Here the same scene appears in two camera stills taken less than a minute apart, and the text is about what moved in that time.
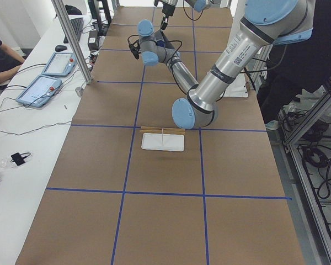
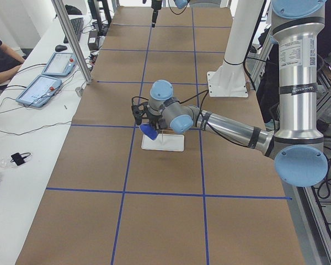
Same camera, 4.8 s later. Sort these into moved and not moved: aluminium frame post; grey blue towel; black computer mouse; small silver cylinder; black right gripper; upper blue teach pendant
Moved: grey blue towel; black right gripper
Not moved: black computer mouse; small silver cylinder; aluminium frame post; upper blue teach pendant
